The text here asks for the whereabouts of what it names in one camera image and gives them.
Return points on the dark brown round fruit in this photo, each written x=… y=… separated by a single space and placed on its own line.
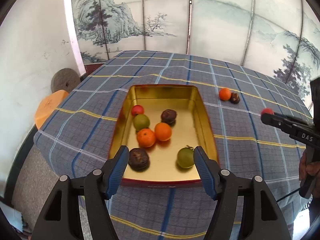
x=168 y=116

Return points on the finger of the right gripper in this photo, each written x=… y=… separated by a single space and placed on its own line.
x=286 y=123

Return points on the red tomato in tin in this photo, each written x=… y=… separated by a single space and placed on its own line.
x=137 y=110

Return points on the gold tin box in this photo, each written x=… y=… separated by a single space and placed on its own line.
x=191 y=128

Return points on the person right hand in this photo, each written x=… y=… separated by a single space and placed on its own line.
x=305 y=169

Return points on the orange fruit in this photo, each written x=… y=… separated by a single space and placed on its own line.
x=146 y=138

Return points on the dark brown passion fruit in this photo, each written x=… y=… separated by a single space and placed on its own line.
x=138 y=159

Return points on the grey millstone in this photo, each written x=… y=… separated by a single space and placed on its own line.
x=65 y=79

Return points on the green tomato in tin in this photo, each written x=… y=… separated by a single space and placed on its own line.
x=141 y=121

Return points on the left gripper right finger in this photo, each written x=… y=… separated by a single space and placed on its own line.
x=262 y=218

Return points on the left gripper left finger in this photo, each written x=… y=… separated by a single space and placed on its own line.
x=60 y=215

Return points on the orange mandarin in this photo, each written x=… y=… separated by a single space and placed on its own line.
x=162 y=131

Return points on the green tomato with stem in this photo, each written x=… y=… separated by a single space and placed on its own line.
x=185 y=157

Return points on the orange tangerine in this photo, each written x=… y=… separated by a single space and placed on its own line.
x=224 y=94

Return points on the painted landscape folding screen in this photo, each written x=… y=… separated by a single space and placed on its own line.
x=279 y=38

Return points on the plaid blue-grey tablecloth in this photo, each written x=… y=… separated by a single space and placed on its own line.
x=76 y=138

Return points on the small red tomato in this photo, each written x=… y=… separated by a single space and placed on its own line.
x=267 y=111

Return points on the brown wrinkled fruit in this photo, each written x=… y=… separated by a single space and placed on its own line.
x=235 y=98

